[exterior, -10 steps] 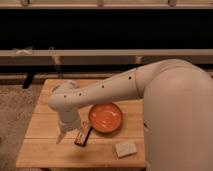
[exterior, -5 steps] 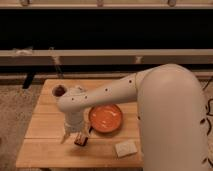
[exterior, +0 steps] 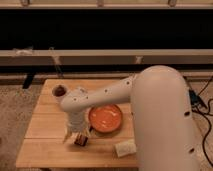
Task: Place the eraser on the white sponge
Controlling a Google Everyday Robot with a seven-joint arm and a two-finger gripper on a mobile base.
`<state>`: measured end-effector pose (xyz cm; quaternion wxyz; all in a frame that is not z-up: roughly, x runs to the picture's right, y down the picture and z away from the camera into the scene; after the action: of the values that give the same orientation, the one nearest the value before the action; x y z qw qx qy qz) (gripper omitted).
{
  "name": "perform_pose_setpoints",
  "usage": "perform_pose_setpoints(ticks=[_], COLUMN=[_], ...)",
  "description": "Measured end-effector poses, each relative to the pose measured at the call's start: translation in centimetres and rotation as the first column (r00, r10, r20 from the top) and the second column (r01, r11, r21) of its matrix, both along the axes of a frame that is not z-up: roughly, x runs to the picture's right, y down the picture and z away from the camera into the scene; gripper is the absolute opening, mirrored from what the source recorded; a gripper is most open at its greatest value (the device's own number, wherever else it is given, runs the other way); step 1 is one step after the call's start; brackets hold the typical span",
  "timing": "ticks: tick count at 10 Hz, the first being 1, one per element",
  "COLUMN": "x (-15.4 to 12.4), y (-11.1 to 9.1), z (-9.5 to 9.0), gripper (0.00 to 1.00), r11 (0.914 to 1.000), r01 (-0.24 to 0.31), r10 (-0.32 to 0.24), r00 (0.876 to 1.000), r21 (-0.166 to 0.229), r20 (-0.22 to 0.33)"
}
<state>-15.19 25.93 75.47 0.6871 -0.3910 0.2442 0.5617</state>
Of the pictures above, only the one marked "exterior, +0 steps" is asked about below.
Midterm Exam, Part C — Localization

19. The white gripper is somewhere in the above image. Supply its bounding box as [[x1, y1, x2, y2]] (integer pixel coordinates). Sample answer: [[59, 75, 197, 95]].
[[63, 111, 91, 144]]

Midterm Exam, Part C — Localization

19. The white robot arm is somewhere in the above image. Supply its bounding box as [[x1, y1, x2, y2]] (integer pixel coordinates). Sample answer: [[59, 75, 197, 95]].
[[61, 65, 199, 171]]

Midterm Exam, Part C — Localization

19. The white sponge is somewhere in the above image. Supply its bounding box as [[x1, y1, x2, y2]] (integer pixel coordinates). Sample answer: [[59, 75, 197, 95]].
[[115, 139, 136, 157]]

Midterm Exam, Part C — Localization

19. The orange round plate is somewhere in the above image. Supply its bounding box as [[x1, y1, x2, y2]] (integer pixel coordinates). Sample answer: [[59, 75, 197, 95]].
[[88, 105, 123, 133]]

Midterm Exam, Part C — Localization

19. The wooden table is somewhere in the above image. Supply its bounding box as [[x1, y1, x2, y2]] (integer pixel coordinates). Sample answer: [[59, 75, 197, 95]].
[[16, 79, 137, 169]]

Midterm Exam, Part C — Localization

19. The blue power adapter box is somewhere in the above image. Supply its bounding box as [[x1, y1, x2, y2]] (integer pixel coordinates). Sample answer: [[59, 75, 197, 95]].
[[189, 90, 202, 107]]

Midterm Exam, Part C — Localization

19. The black cable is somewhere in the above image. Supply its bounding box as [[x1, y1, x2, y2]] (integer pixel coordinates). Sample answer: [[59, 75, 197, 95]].
[[191, 77, 213, 168]]

